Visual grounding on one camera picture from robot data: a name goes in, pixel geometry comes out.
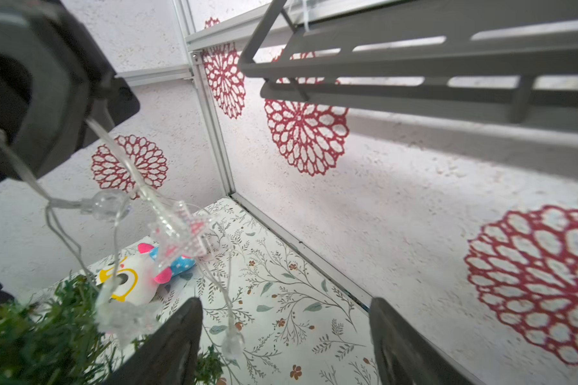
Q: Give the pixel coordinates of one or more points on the white pink plush toy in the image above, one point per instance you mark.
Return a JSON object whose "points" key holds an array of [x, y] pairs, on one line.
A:
{"points": [[137, 278]]}

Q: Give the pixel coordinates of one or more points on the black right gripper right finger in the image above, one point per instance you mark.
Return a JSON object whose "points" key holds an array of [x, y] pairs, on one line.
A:
{"points": [[403, 356]]}

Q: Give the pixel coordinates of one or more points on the grey wall shelf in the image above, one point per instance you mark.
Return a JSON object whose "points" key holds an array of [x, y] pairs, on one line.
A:
{"points": [[459, 60]]}

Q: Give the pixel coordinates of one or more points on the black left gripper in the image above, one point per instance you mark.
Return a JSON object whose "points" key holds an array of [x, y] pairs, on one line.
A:
{"points": [[54, 76]]}

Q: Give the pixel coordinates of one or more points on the left small green christmas tree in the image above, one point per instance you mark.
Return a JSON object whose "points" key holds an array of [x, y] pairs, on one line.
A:
{"points": [[63, 345]]}

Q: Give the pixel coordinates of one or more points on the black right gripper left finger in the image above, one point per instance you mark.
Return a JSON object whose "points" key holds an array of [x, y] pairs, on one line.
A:
{"points": [[170, 355]]}

